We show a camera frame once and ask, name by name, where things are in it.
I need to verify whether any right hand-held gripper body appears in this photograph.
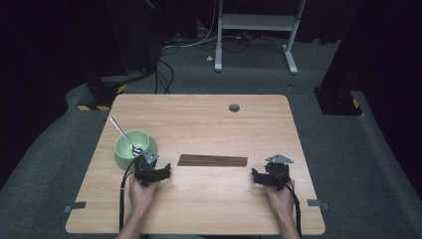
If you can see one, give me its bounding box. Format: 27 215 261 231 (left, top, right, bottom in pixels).
265 153 295 192

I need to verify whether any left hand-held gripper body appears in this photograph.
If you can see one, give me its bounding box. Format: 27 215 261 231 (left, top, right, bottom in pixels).
133 149 160 187

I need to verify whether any green ceramic bowl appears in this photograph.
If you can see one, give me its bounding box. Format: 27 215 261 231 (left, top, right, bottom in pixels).
113 128 151 163

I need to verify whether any row of wooden chopsticks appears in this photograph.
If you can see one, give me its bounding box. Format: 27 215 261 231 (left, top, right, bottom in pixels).
176 153 249 168

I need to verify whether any person's right hand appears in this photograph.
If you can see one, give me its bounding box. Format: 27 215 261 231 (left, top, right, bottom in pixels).
265 178 296 215

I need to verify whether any person's left hand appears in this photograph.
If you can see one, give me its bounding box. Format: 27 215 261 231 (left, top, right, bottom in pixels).
127 175 159 214

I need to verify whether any green ceramic plate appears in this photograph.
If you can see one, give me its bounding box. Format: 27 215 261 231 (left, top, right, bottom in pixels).
113 135 159 172

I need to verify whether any metal spoon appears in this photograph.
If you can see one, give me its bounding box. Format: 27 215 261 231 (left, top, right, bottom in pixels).
108 116 144 157

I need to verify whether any grey tape strip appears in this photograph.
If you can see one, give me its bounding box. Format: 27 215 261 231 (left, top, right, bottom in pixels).
63 200 88 214
307 198 330 210

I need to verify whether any black base with striped tape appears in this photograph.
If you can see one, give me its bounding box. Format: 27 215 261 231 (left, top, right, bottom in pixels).
313 87 364 117
76 73 128 113

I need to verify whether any white metal stand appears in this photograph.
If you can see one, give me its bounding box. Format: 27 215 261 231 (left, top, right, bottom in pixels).
213 0 308 76

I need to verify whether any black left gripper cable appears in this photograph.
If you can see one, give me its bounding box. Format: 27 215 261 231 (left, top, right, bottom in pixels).
118 158 137 232

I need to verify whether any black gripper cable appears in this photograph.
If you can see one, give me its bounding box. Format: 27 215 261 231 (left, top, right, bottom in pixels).
283 182 304 239
118 158 137 232

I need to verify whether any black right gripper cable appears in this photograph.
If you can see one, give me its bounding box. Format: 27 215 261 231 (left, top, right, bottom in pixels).
283 182 304 239

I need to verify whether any black floor cable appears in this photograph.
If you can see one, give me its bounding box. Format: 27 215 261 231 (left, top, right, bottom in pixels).
153 58 175 95

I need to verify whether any white floor cable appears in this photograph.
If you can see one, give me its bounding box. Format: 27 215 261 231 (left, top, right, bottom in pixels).
161 0 221 50

